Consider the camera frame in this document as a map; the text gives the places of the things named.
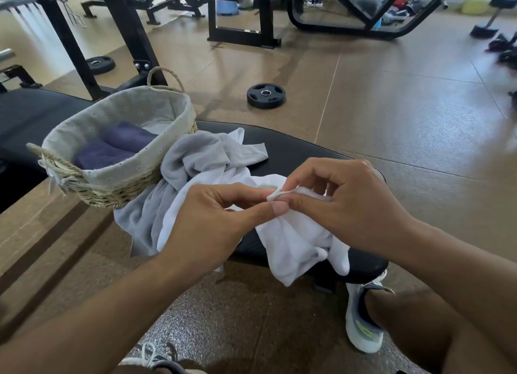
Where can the woven basket with white liner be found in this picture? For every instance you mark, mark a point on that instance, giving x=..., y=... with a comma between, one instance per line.
x=121, y=103

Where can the person's right hand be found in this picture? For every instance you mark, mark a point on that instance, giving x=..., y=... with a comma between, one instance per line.
x=359, y=208

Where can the black rubber weight plate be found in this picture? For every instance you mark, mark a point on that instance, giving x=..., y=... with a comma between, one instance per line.
x=256, y=101
x=107, y=67

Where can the blue plastic container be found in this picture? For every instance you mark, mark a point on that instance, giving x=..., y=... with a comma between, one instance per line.
x=227, y=8

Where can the black gym accessory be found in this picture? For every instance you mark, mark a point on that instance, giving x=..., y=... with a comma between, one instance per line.
x=501, y=44
x=482, y=32

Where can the black steel squat rack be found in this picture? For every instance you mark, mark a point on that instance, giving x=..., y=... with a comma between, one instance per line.
x=129, y=30

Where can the black barbell stand frame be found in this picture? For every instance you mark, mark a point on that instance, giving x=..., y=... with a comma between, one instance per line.
x=18, y=73

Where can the person's right white shoe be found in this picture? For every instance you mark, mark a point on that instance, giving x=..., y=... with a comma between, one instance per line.
x=355, y=333

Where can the dark purple towel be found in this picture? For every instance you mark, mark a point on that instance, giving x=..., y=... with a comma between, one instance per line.
x=101, y=155
x=129, y=137

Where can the yellow green cushion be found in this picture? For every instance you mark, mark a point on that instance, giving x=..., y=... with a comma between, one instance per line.
x=474, y=7

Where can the person's left forearm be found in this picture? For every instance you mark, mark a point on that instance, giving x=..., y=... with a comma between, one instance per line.
x=93, y=317

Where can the person's left white shoe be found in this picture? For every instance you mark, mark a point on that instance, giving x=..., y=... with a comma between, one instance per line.
x=133, y=361

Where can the person's left hand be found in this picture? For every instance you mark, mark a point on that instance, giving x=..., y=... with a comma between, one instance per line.
x=202, y=232

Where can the person's left leg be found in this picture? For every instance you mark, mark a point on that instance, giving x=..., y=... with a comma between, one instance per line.
x=133, y=370

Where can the black padded weight bench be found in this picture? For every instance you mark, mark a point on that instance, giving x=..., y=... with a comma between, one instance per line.
x=303, y=151

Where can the person's leg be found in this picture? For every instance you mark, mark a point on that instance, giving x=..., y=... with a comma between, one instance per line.
x=133, y=370
x=424, y=329

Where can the white power strip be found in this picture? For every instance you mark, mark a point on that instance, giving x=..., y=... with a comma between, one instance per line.
x=313, y=4

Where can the person's right leg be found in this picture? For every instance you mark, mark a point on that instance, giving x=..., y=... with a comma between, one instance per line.
x=424, y=329

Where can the person's right forearm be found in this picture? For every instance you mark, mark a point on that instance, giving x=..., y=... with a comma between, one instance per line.
x=472, y=281

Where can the light grey towel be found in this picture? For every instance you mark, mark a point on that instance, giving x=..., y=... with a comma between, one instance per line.
x=202, y=151

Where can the black steel base beam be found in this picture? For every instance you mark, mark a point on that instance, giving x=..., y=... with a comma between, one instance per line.
x=16, y=188

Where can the black bench press frame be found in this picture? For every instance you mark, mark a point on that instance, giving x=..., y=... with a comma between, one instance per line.
x=264, y=18

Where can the small red object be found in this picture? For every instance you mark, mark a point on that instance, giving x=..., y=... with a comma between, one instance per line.
x=400, y=3

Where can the person's white shoe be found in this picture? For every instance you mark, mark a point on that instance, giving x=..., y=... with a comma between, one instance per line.
x=133, y=361
x=355, y=333

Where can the black adjustable gym bench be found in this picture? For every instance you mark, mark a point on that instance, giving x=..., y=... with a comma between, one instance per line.
x=513, y=99

